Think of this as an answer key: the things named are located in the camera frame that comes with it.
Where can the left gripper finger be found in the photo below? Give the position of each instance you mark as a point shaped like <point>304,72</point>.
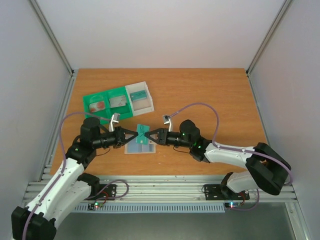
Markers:
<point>129,138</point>
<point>130,132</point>

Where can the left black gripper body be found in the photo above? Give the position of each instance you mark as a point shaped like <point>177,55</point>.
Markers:
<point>119,137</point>

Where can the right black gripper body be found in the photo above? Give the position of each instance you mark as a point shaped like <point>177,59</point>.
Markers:
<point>162,136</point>

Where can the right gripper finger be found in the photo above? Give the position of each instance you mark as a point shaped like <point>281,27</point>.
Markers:
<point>152,133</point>
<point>154,138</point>

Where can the teal VIP card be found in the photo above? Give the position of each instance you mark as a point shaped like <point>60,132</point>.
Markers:
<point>141,92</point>
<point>141,130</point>

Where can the white card holder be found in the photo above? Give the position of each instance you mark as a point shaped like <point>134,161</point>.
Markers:
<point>132,148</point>

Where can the white cherry-blossom card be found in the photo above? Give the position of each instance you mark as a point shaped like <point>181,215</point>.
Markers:
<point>121,102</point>

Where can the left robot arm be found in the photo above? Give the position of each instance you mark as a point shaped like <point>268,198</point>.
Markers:
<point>70,185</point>

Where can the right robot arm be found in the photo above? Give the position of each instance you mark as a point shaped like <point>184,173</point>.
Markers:
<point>264,168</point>

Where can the grey card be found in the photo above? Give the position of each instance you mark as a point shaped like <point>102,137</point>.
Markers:
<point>113,101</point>

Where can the red-patterned card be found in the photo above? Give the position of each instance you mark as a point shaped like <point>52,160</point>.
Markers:
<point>97,106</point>

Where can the green two-compartment tray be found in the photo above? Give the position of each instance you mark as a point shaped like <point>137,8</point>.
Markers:
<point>124,111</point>

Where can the white translucent tray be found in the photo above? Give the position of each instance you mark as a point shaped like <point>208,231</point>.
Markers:
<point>143,106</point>

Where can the left circuit board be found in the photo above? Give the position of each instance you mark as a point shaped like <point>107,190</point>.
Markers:
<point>96,205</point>

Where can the circuit board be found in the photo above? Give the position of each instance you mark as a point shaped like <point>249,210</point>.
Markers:
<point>232,205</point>
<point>96,205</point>

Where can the right circuit board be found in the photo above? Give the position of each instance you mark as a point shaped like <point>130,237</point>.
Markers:
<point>232,205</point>

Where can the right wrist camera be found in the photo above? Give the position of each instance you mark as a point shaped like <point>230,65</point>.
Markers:
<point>167,120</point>

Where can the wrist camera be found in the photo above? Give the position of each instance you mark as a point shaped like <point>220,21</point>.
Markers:
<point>115,118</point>
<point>167,120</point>

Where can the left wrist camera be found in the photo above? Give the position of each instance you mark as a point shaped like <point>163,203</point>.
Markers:
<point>115,118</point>

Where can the aluminium front rail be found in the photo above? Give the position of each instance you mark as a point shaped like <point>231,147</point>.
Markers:
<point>164,188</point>

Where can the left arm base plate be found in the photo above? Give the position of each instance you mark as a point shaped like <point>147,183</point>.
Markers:
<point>104,191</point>

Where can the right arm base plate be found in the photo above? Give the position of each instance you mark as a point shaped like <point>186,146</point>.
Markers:
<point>214,192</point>

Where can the slotted cable duct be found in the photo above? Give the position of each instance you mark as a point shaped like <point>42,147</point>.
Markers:
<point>150,208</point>

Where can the left aluminium frame post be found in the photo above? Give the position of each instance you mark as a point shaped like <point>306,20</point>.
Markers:
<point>49,32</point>

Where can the aluminium frame post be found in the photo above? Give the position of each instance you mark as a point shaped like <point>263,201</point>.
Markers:
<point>269,34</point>
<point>49,32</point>

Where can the right aluminium frame post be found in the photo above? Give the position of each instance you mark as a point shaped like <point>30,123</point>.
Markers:
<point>269,34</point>

